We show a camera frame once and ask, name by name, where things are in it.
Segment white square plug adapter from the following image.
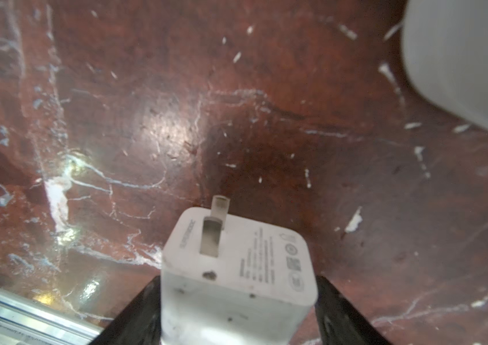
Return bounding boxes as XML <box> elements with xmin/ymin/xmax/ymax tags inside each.
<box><xmin>161</xmin><ymin>195</ymin><xmax>319</xmax><ymax>344</ymax></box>

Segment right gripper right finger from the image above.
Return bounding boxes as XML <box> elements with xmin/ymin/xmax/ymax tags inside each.
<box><xmin>314</xmin><ymin>275</ymin><xmax>392</xmax><ymax>345</ymax></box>

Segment white square power strip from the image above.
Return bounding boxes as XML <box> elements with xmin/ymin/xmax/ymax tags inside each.
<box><xmin>401</xmin><ymin>1</ymin><xmax>488</xmax><ymax>130</ymax></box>

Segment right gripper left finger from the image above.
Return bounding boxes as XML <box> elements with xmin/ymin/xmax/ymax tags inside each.
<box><xmin>89</xmin><ymin>276</ymin><xmax>161</xmax><ymax>345</ymax></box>

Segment aluminium front rail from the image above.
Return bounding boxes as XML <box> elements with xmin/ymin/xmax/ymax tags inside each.
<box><xmin>0</xmin><ymin>288</ymin><xmax>103</xmax><ymax>344</ymax></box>

